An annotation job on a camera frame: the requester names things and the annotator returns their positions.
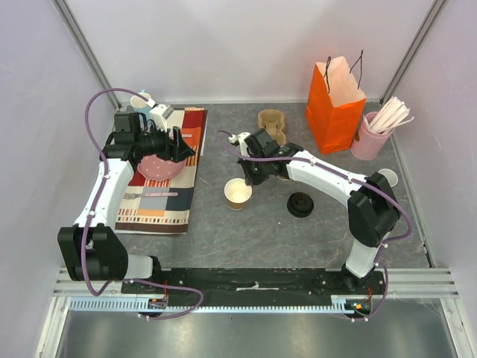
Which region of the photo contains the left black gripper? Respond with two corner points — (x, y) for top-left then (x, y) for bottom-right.
(136, 121), (195, 164)

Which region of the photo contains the brown paper coffee cup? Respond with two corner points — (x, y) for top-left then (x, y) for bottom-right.
(224, 178), (253, 211)

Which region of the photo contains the brown cardboard cup carrier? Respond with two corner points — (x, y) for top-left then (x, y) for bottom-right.
(258, 109), (286, 137)

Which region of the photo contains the orange paper bag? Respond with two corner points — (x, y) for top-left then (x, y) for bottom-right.
(305, 55), (367, 154)

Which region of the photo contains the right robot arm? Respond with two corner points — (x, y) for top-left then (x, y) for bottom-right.
(228, 129), (401, 294)

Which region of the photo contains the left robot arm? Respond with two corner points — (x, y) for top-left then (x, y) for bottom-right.
(57, 106), (195, 293)

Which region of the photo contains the pink polka dot plate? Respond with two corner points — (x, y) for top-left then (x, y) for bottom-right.
(137, 154), (186, 181)

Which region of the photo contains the light blue mug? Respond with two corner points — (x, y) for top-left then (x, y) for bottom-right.
(130, 95), (151, 119)

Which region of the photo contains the lower brown cup carrier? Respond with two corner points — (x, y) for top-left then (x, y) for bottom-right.
(268, 131), (287, 146)

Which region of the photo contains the stack of black lids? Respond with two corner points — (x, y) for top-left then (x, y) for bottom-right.
(287, 192), (314, 219)

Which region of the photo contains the colourful patchwork placemat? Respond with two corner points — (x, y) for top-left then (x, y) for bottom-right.
(115, 107), (207, 235)

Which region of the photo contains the pink straw holder cup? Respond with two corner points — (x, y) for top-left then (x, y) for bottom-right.
(350, 111), (393, 160)

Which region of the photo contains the grey speckled mug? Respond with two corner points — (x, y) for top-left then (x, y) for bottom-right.
(378, 168), (399, 187)

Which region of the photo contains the white paper straws bundle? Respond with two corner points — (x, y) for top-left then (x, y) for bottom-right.
(364, 96), (414, 134)

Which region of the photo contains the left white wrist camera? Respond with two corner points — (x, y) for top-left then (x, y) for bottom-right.
(149, 104), (174, 132)

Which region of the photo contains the pink handled fork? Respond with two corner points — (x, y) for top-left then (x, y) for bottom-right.
(123, 192), (178, 200)

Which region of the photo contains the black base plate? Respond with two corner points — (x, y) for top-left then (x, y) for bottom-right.
(121, 266), (386, 308)

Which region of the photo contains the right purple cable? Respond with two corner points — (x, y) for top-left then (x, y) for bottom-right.
(215, 129), (413, 323)

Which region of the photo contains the purple cable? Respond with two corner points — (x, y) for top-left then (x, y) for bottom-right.
(215, 129), (413, 323)
(80, 87), (204, 321)

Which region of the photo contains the slotted cable duct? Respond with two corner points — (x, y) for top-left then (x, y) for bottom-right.
(69, 297), (354, 314)

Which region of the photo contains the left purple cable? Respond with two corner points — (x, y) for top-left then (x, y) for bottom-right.
(80, 87), (204, 321)

